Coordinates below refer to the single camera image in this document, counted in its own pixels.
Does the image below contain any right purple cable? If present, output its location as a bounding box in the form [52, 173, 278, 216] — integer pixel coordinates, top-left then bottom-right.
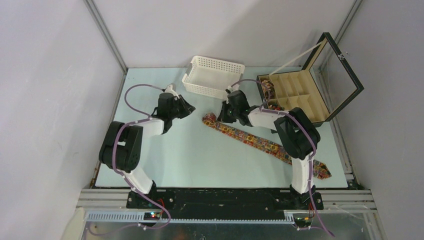
[228, 78, 335, 238]

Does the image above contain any rolled tie near compartment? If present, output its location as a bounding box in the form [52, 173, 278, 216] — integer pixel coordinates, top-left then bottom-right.
[268, 103, 285, 111]

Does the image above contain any rolled tie compartment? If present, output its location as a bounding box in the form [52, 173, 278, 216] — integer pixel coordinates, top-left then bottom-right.
[260, 78, 276, 100]
[268, 103, 285, 111]

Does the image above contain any colourful patterned tie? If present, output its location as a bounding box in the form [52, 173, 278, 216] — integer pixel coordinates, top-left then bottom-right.
[202, 113, 331, 179]

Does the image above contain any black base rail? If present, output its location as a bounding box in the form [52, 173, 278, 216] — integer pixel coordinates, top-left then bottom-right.
[126, 187, 324, 221]

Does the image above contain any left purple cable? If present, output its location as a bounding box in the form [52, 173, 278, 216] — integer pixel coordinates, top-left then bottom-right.
[86, 84, 173, 237]

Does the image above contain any white perforated plastic basket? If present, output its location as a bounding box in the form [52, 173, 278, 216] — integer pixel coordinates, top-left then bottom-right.
[181, 55, 245, 101]

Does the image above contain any rolled tie far compartment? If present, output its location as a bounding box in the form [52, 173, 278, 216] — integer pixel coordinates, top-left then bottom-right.
[260, 78, 276, 100]

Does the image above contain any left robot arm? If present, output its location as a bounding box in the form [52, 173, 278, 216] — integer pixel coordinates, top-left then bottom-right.
[98, 93, 196, 208]

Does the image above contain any purple cable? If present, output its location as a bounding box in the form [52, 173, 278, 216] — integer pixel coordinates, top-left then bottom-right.
[228, 78, 335, 238]
[86, 84, 173, 237]

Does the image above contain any black compartment tie box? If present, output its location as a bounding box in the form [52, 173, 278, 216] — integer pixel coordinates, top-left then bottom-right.
[256, 32, 364, 127]

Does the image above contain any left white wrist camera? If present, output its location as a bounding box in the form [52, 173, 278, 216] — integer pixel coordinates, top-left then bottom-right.
[163, 83, 180, 99]

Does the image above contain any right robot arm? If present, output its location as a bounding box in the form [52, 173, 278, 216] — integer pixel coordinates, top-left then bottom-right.
[218, 89, 321, 209]

